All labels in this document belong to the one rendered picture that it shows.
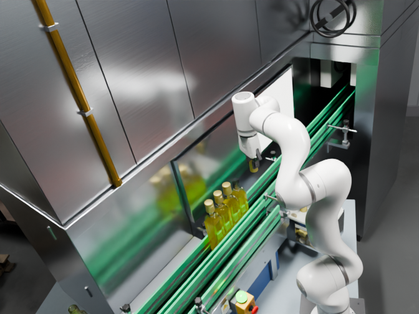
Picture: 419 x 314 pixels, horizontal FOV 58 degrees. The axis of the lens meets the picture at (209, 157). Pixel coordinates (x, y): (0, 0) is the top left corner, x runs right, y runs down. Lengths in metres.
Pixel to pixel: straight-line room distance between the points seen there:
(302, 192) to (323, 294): 0.42
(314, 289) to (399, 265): 1.68
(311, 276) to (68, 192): 0.82
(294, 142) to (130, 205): 0.64
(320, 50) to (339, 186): 1.23
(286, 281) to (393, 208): 1.63
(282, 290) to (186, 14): 1.27
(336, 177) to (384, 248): 1.96
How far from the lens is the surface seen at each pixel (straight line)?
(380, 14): 2.08
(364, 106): 2.31
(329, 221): 1.21
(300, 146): 1.10
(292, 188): 1.09
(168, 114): 1.41
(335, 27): 2.17
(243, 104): 1.41
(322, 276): 1.37
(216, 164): 1.67
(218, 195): 1.51
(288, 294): 1.89
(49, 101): 1.12
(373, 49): 2.15
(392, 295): 2.84
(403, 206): 3.39
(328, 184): 1.13
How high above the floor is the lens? 2.33
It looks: 36 degrees down
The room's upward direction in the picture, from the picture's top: 13 degrees counter-clockwise
